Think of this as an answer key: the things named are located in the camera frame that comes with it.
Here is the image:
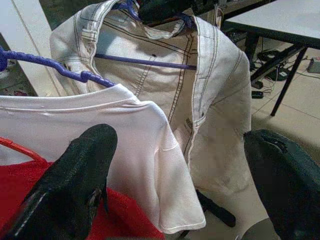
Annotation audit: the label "red plastic hanger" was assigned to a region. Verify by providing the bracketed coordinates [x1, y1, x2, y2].
[0, 136, 49, 166]

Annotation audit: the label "plain white T-shirt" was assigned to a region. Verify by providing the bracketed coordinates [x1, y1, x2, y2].
[0, 83, 207, 235]

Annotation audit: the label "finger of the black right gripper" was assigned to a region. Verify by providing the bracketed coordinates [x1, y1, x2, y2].
[138, 0, 192, 25]

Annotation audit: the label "plain red garment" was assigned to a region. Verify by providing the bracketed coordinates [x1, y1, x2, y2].
[0, 161, 165, 240]

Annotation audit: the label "white board panel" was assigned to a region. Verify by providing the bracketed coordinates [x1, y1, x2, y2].
[0, 0, 65, 98]

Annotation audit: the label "white table black legs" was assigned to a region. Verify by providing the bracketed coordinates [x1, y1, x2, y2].
[221, 0, 320, 117]

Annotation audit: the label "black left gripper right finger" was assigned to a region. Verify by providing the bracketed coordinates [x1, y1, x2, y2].
[243, 128, 320, 240]

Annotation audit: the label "black clothes rack foot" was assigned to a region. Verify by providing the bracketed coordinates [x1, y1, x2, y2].
[179, 188, 237, 238]

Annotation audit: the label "purple plastic hanger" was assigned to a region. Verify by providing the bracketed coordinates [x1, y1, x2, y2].
[0, 46, 116, 88]
[94, 0, 198, 71]

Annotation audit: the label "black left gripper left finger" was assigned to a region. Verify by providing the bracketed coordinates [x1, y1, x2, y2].
[0, 123, 119, 240]

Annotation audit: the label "grey power strip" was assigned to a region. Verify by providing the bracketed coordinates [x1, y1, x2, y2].
[307, 56, 320, 74]

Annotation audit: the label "white denim jacket dark stitching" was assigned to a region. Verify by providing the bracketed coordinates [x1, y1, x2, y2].
[49, 0, 266, 226]

